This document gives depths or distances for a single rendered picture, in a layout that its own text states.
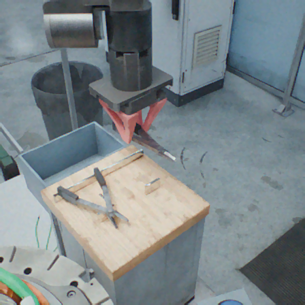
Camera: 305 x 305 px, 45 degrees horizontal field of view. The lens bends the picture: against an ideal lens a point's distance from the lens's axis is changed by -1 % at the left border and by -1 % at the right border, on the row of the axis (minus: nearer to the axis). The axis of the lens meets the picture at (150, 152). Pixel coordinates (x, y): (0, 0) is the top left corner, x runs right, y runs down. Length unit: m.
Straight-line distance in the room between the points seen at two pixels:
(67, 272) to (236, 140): 2.12
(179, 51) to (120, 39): 2.13
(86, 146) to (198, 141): 1.74
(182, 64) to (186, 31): 0.23
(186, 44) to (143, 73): 2.10
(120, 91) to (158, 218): 0.20
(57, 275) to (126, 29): 0.31
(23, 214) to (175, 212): 0.52
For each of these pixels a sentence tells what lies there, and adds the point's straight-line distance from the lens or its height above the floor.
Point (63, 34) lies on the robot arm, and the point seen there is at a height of 1.33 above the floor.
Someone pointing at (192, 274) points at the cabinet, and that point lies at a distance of 0.73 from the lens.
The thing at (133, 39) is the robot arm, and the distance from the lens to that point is 0.46.
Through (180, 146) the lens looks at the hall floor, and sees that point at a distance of 2.42.
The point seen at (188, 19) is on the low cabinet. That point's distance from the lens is 2.53.
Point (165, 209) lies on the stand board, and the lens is 0.58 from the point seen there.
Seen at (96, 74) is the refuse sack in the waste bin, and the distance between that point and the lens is 2.14.
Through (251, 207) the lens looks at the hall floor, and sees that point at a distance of 2.09.
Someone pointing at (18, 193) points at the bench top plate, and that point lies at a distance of 1.06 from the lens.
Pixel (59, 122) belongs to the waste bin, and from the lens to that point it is 2.02.
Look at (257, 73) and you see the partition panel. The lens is 2.97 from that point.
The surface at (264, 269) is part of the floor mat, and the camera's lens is 1.85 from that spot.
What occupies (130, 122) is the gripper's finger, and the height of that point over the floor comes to 1.21.
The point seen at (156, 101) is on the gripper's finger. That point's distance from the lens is 0.52.
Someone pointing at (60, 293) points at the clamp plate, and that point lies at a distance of 0.47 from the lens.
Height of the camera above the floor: 1.50
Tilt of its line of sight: 39 degrees down
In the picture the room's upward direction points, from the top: straight up
